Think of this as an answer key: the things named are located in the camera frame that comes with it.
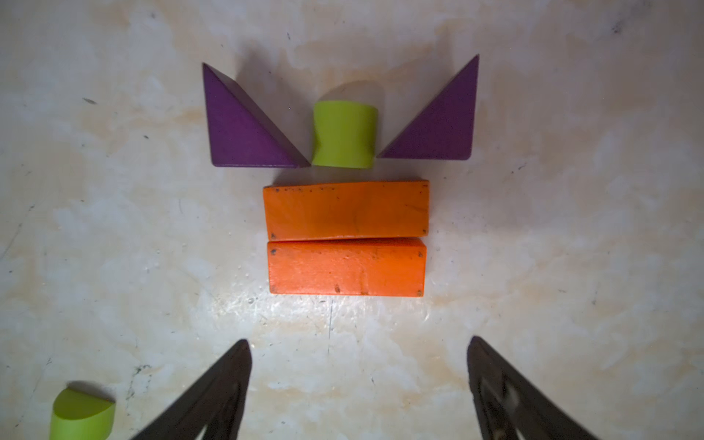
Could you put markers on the green half-cylinder block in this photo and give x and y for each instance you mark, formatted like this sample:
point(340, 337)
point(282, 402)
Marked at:
point(79, 415)
point(344, 134)

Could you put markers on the green half-cylinder block lower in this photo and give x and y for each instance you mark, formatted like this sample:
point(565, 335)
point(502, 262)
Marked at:
point(79, 415)

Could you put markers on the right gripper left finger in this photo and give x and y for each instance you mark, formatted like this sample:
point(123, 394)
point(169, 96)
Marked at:
point(213, 407)

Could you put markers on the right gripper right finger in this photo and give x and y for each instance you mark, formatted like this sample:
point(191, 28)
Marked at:
point(508, 406)

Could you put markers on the purple triangle block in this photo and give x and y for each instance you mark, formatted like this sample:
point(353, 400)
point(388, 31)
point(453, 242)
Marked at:
point(240, 134)
point(444, 129)

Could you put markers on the green half-cylinder block top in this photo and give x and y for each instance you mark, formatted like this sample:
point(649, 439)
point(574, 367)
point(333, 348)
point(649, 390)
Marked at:
point(344, 134)

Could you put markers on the orange rectangular block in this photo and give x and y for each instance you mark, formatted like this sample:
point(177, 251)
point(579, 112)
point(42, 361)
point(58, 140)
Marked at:
point(388, 267)

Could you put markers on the orange trapezoid block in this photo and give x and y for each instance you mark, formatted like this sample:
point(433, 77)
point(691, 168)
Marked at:
point(328, 211)

